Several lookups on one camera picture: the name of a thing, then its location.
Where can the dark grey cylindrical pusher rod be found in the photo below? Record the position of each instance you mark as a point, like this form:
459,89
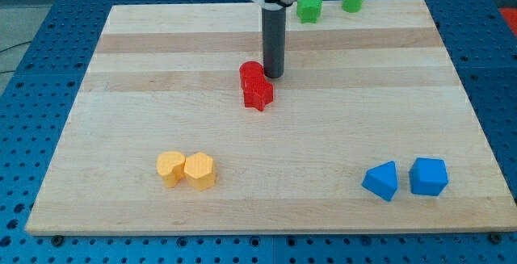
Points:
273,30

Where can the green star block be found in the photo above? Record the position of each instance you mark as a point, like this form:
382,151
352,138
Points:
309,11

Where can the red star block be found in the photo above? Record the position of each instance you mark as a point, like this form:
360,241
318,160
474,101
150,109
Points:
258,93

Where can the red cylinder block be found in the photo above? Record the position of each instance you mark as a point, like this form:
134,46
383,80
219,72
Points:
250,70

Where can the light wooden board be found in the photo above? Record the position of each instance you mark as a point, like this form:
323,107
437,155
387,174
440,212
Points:
358,90

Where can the yellow hexagon block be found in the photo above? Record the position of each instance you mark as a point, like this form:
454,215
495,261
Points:
200,171

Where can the yellow heart block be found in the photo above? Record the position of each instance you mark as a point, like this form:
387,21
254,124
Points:
170,167

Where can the blue triangle block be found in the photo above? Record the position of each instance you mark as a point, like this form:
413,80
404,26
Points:
382,180

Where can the blue cube block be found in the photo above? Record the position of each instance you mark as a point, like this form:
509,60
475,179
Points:
428,176

